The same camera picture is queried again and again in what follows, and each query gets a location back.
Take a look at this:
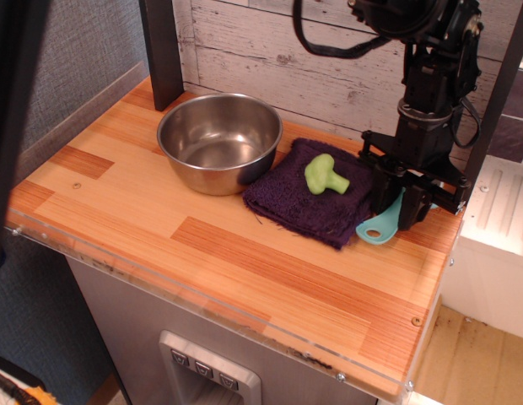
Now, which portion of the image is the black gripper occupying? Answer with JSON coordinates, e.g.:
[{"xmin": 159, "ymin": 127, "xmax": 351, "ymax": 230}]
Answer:
[{"xmin": 359, "ymin": 98, "xmax": 472, "ymax": 230}]

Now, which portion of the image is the teal dish brush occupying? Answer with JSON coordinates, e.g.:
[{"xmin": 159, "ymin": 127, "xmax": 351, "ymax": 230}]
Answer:
[{"xmin": 355, "ymin": 186, "xmax": 439, "ymax": 246}]

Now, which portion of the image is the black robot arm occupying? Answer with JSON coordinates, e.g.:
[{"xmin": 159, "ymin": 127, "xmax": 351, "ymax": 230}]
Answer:
[{"xmin": 350, "ymin": 1, "xmax": 483, "ymax": 230}]

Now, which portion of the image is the dark purple folded cloth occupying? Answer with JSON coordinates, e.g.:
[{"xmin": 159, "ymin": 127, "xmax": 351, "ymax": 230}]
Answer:
[{"xmin": 243, "ymin": 138, "xmax": 373, "ymax": 250}]

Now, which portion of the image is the green toy broccoli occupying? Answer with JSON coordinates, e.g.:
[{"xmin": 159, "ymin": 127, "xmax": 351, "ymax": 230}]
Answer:
[{"xmin": 304, "ymin": 154, "xmax": 350, "ymax": 195}]

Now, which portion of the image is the white toy sink unit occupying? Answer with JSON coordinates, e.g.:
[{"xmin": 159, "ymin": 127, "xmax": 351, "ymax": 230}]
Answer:
[{"xmin": 441, "ymin": 156, "xmax": 523, "ymax": 338}]

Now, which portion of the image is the stainless steel bowl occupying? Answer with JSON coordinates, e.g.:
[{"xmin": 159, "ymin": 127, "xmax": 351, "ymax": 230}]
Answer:
[{"xmin": 157, "ymin": 93, "xmax": 283, "ymax": 196}]

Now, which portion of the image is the clear acrylic edge guard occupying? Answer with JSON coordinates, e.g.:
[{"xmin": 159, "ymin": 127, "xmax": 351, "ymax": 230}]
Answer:
[{"xmin": 6, "ymin": 211, "xmax": 423, "ymax": 404}]

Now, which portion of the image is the silver dispenser button panel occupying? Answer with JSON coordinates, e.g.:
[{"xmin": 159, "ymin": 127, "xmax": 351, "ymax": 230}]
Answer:
[{"xmin": 159, "ymin": 330, "xmax": 262, "ymax": 404}]

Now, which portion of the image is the grey toy fridge cabinet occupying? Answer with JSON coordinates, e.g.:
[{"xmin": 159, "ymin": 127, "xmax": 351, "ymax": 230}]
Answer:
[{"xmin": 67, "ymin": 259, "xmax": 377, "ymax": 404}]

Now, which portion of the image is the orange object bottom left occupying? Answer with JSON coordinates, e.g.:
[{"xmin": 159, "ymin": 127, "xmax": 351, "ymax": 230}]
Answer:
[{"xmin": 15, "ymin": 387, "xmax": 58, "ymax": 405}]

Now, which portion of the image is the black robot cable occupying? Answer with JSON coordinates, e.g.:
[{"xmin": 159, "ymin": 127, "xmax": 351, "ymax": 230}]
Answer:
[{"xmin": 292, "ymin": 0, "xmax": 393, "ymax": 59}]

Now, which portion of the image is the dark right frame post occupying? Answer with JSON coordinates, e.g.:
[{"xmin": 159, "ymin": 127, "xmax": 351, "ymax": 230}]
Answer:
[{"xmin": 463, "ymin": 2, "xmax": 523, "ymax": 204}]

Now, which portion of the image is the dark frame post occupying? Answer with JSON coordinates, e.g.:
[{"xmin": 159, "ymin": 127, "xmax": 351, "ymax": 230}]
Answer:
[
  {"xmin": 463, "ymin": 2, "xmax": 523, "ymax": 204},
  {"xmin": 139, "ymin": 0, "xmax": 184, "ymax": 111}
]

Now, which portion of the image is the dark left frame post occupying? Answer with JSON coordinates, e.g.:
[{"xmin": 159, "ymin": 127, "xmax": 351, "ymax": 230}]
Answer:
[{"xmin": 139, "ymin": 0, "xmax": 184, "ymax": 111}]

